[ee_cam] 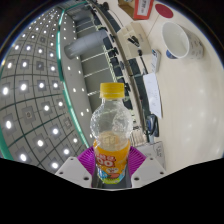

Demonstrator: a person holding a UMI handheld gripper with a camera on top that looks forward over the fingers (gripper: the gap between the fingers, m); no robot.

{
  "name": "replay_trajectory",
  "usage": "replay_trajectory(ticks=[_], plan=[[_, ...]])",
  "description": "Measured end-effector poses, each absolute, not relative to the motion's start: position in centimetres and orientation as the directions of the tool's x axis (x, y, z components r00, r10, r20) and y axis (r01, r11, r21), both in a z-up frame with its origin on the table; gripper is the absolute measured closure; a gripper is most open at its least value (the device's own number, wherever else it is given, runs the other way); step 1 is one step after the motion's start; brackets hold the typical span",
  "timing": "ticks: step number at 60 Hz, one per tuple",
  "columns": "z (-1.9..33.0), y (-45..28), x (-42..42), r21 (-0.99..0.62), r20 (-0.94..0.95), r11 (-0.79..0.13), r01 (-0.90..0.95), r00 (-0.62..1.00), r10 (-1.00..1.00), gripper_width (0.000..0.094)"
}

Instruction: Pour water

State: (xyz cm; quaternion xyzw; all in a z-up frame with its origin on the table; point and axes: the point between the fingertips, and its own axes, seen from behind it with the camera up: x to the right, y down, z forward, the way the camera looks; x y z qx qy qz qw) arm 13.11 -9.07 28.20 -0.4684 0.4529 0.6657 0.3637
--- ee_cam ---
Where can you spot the row of black office chairs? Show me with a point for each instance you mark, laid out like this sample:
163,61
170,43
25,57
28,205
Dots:
115,55

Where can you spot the white remote control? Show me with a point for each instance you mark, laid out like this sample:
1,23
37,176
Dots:
155,60

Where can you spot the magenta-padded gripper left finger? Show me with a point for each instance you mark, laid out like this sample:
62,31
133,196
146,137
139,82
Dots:
74,170

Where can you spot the large white cardboard box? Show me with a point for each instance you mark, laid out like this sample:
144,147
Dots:
158,153

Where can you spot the ceiling lights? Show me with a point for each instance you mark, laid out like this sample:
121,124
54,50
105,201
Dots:
23,87

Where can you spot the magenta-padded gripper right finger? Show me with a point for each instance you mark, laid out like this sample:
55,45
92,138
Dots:
148,170

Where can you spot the yellow-capped clear drink bottle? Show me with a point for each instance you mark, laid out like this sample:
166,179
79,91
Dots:
111,133

